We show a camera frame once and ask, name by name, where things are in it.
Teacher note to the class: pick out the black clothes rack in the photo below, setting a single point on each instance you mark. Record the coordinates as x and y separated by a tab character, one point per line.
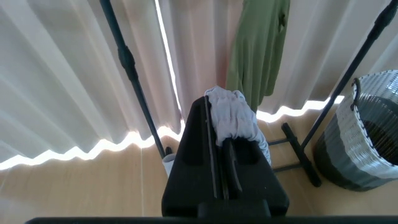
127	62

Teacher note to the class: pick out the pale grey garment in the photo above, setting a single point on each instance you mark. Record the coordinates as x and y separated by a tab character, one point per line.
233	115

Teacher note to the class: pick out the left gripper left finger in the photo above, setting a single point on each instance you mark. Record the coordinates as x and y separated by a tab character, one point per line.
192	174

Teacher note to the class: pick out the beige curtain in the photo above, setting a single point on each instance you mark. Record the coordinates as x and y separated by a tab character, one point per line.
62	77

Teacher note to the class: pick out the green printed t-shirt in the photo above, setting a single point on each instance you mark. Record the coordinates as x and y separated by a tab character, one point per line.
255	46

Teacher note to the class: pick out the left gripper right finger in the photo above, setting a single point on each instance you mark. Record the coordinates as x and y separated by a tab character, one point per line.
258	186

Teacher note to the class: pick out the white laundry basket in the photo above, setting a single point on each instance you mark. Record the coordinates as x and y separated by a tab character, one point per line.
351	140

